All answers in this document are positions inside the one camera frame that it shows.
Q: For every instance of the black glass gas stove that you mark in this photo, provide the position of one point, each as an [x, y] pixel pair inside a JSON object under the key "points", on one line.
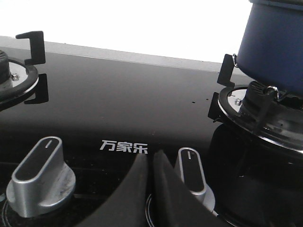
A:
{"points": [[106, 112]]}

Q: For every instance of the black right gas burner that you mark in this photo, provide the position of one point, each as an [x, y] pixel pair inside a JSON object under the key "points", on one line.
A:
{"points": [[255, 99]]}

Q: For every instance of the silver stove knob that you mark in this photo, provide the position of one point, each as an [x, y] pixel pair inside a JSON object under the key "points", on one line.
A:
{"points": [[42, 182], [190, 170]]}

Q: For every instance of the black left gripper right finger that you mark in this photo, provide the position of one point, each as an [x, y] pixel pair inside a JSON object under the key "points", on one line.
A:
{"points": [[175, 205]]}

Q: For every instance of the black gas burner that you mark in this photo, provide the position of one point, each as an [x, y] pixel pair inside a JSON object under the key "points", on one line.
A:
{"points": [[255, 99], [5, 74]]}

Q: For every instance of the black pot support grate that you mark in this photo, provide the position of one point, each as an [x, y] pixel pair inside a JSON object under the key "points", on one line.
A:
{"points": [[279, 123], [24, 74]]}

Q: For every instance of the silver left stove knob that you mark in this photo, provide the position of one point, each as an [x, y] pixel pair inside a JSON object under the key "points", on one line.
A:
{"points": [[42, 182]]}

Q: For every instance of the dark blue cooking pot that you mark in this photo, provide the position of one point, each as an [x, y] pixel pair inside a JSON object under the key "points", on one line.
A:
{"points": [[271, 50]]}

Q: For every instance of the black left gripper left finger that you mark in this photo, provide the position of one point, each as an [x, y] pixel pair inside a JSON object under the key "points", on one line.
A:
{"points": [[126, 206]]}

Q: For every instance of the black right pot support grate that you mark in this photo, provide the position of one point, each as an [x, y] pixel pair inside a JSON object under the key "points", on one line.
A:
{"points": [[279, 123]]}

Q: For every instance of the silver right stove knob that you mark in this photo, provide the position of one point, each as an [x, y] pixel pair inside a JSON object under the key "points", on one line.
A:
{"points": [[190, 170]]}

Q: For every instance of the black left pot support grate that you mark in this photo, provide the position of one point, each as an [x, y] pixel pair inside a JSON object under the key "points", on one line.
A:
{"points": [[24, 74]]}

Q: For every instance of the black left gas burner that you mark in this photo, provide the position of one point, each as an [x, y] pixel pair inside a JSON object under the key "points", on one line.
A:
{"points": [[5, 74]]}

